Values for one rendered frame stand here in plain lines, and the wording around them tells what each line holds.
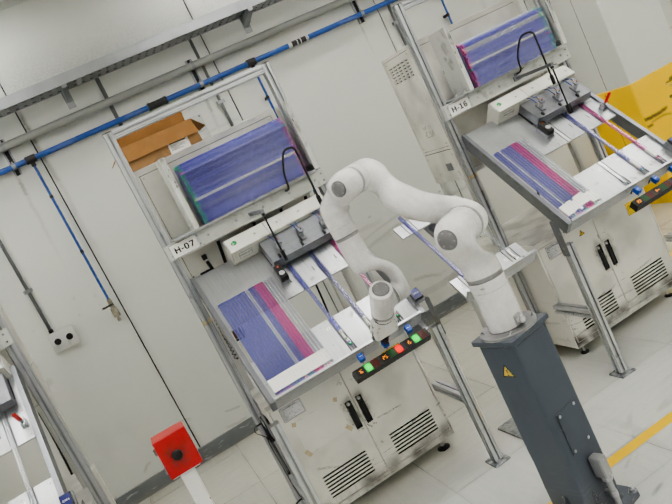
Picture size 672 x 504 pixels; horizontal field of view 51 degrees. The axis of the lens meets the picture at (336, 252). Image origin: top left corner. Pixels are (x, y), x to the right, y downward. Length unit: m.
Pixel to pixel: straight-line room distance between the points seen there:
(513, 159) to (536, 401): 1.39
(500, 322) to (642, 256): 1.65
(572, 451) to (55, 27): 3.64
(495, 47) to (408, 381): 1.64
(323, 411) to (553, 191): 1.38
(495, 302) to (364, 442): 1.13
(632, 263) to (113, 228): 2.93
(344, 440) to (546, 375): 1.09
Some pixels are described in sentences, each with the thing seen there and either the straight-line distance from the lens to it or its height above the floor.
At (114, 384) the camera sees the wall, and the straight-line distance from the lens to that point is 4.52.
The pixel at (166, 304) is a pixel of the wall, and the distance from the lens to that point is 4.47.
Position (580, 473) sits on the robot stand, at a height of 0.20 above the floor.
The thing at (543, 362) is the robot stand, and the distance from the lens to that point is 2.30.
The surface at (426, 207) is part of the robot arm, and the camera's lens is 2.22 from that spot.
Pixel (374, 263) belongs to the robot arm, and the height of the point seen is 1.03.
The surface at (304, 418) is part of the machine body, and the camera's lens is 3.00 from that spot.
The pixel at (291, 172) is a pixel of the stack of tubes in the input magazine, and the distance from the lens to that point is 3.06.
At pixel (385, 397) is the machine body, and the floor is 0.38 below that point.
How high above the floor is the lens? 1.50
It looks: 9 degrees down
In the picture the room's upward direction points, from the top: 26 degrees counter-clockwise
